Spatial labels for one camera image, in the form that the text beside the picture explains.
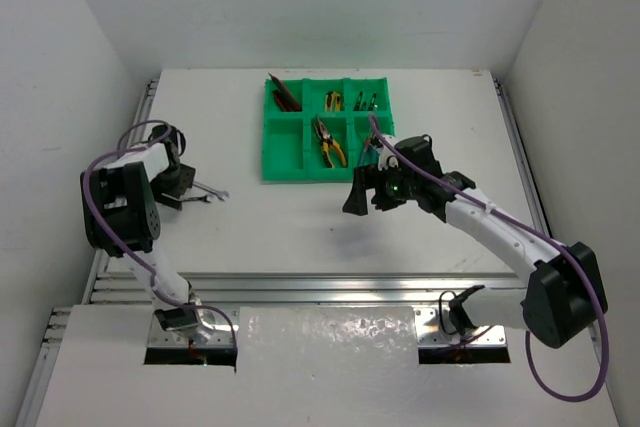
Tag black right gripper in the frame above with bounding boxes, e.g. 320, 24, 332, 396
344, 160, 418, 215

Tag silver open-end wrench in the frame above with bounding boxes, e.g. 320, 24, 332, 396
193, 181, 230, 201
180, 195, 212, 204

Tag yellow handle needle-nose pliers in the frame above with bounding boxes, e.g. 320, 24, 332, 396
312, 116, 348, 169

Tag green black precision screwdriver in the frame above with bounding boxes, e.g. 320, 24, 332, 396
360, 92, 378, 111
353, 91, 364, 111

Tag yellow black utility knife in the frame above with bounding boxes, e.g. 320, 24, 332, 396
324, 91, 334, 112

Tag small yellow black cutter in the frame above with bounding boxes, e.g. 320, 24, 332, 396
332, 92, 343, 112

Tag red black utility knife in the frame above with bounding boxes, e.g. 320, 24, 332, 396
269, 73, 303, 112

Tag red black box cutter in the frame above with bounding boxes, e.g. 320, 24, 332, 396
272, 90, 293, 112

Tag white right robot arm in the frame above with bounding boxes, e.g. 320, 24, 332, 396
343, 135, 608, 349

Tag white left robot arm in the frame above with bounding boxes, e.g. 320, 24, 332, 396
80, 121, 202, 336

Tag green six-compartment bin tray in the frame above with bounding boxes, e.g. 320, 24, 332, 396
262, 76, 394, 183

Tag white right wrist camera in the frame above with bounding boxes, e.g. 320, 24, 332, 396
376, 134, 399, 171

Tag aluminium front rail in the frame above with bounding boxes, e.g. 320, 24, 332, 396
47, 271, 596, 348

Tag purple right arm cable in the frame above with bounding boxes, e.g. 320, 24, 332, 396
368, 114, 610, 402

